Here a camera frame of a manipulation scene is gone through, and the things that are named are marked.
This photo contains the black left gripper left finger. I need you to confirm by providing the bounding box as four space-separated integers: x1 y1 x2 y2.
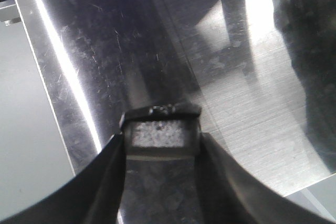
2 134 126 223

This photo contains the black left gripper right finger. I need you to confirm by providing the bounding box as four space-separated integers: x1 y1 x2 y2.
194 133 330 223

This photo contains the stainless steel rack frame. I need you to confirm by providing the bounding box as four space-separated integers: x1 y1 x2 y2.
1 0 21 26

